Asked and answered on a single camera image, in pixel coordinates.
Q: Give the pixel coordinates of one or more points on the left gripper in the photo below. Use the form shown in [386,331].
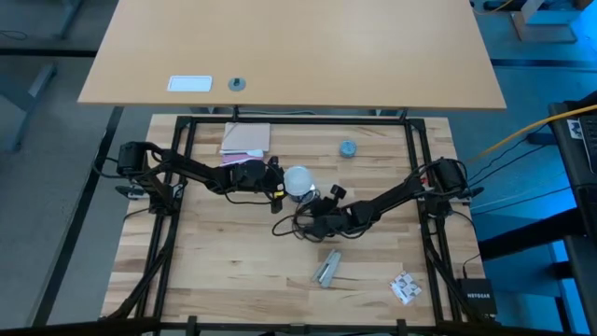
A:
[254,177]

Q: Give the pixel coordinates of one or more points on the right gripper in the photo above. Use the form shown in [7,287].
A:
[333,217]

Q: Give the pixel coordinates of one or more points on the white lightbulb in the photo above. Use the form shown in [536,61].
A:
[297,180]

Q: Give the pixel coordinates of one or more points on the silver metal cup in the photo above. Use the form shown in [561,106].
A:
[311,197]

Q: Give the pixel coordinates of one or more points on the blue tape roll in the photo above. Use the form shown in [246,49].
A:
[348,149]

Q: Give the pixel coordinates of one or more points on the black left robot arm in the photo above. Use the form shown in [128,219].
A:
[186,168]

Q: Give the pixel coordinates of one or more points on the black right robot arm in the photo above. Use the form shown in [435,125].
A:
[396,193]

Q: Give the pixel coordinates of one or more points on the grey white stapler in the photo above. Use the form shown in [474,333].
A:
[326,270]

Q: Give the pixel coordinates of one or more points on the printed paper packet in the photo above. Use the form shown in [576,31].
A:
[406,288]

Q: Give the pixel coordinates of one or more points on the white rectangular label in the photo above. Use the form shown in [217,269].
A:
[190,83]

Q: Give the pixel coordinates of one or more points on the light wooden desk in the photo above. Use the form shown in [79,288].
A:
[289,51]

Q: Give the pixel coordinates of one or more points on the grey desk foot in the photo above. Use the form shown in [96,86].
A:
[39,81]

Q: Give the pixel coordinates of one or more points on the black equipment rack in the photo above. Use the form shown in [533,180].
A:
[585,196]

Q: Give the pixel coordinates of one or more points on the white sticker label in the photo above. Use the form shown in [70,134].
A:
[574,129]

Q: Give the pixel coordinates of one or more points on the grey stand base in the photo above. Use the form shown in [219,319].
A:
[545,29]

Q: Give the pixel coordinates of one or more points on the black Netgear switch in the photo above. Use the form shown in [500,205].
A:
[478,296]

